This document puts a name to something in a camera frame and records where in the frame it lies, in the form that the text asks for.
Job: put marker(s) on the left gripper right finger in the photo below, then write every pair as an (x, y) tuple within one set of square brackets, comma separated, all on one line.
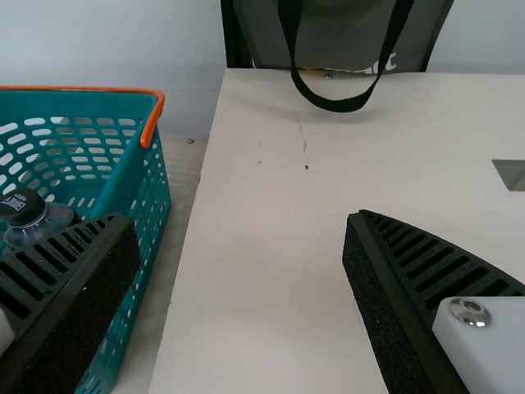
[(410, 295)]

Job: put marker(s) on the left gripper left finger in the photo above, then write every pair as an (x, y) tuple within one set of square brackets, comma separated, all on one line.
[(61, 295)]

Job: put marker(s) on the dark coffee bottle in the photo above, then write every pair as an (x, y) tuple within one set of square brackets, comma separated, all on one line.
[(24, 207)]

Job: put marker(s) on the teal shopping basket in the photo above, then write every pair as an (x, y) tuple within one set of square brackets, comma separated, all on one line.
[(123, 172)]

